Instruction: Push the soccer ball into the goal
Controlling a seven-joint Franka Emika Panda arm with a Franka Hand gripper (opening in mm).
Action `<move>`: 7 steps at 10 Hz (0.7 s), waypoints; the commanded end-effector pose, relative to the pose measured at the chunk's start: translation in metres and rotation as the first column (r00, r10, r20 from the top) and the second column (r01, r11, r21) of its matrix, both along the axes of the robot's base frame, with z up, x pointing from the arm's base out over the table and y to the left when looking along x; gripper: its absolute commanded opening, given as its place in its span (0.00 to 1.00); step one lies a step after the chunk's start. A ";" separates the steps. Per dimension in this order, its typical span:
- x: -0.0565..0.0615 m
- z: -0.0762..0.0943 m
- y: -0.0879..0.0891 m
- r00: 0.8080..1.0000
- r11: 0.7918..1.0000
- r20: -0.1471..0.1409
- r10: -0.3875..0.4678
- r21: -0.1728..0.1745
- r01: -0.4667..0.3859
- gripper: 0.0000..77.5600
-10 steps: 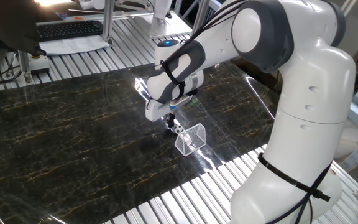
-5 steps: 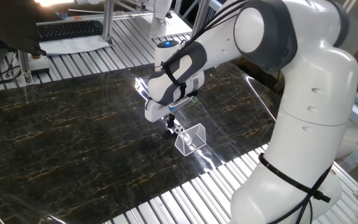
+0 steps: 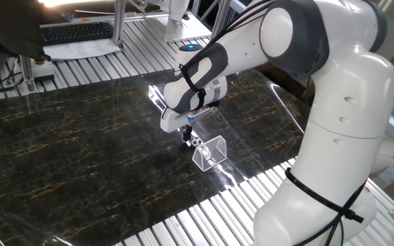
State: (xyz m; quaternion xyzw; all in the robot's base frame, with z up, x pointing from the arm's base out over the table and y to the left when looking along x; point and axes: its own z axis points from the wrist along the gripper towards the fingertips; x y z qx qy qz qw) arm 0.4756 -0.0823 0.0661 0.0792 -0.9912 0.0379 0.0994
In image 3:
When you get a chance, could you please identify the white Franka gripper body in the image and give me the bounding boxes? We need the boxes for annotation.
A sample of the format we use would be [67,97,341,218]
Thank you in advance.
[159,104,218,134]

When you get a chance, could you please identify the white mesh miniature goal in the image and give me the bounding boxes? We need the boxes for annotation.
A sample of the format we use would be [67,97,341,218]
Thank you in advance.
[192,135,228,172]

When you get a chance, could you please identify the black marble pattern mat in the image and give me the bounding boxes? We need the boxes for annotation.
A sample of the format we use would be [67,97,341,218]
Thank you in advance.
[0,66,313,246]

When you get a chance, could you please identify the white paper sheets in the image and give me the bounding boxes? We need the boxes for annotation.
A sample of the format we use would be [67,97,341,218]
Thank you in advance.
[42,38,121,62]

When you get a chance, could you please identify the black computer keyboard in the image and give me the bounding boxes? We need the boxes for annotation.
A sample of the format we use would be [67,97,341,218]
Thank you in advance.
[40,22,115,47]

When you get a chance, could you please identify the white emergency stop button box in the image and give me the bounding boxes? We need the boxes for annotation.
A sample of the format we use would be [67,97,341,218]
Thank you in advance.
[32,58,56,82]

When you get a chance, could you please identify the dark computer monitor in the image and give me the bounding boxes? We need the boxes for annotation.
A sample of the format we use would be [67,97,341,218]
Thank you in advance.
[0,0,53,86]

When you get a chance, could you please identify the tall aluminium profile post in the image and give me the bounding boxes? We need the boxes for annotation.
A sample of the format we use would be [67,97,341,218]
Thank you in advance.
[111,0,127,51]

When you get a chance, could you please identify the short aluminium profile post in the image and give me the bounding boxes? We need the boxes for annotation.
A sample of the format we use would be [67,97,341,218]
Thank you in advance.
[18,54,37,92]

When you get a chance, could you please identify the black cables bundle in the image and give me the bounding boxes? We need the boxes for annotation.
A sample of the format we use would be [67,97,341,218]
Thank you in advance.
[0,61,25,96]

